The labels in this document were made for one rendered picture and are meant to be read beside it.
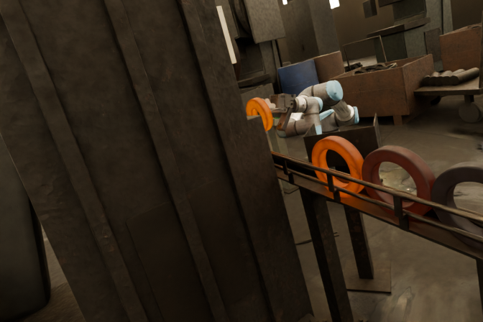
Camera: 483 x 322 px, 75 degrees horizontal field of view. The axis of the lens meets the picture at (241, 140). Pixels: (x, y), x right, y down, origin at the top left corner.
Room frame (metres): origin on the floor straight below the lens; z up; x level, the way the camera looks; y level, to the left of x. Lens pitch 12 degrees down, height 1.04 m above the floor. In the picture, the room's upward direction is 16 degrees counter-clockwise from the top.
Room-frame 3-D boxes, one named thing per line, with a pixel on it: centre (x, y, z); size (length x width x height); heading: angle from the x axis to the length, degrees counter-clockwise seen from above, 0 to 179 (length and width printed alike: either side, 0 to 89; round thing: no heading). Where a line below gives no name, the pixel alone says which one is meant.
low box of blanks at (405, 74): (3.77, -1.80, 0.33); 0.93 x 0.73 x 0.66; 34
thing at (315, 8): (6.57, -1.89, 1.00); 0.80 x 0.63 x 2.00; 32
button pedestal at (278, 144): (2.47, -0.28, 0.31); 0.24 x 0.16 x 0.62; 27
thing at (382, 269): (1.24, -0.40, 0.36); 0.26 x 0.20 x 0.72; 62
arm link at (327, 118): (2.18, -0.63, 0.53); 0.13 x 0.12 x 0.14; 58
